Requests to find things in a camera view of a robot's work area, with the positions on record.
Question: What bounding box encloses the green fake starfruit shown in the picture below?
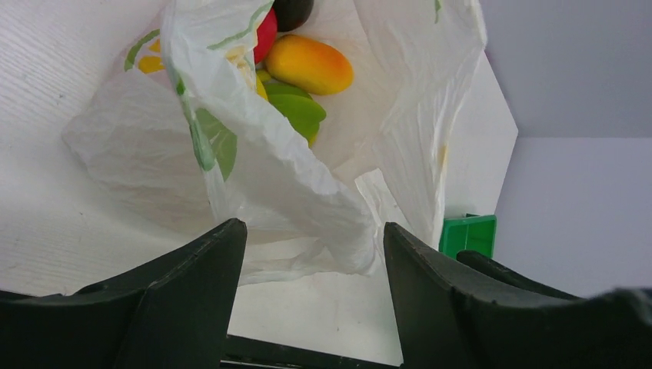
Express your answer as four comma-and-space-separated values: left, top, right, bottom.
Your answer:
264, 83, 327, 148

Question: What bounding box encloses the red fake apple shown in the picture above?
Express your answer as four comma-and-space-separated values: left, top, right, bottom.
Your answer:
254, 9, 278, 64

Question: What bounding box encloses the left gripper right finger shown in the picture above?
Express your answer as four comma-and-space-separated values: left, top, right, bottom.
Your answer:
383, 223, 651, 368

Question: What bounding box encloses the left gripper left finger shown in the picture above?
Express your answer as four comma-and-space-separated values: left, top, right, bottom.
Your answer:
1, 219, 247, 368

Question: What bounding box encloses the orange yellow fake mango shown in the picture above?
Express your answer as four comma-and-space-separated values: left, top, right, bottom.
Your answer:
264, 34, 354, 95

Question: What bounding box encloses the long yellow fake banana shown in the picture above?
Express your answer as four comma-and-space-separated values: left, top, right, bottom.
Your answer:
256, 69, 272, 101

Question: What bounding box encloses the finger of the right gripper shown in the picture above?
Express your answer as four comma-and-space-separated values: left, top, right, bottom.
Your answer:
456, 250, 579, 301

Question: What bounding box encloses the dark fake avocado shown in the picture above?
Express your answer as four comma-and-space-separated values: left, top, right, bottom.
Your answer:
272, 0, 314, 32

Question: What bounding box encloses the green plastic tray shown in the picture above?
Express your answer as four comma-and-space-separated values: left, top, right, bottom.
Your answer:
438, 214, 497, 258

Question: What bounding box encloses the white plastic bag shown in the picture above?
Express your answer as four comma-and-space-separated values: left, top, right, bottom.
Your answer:
62, 1, 487, 284

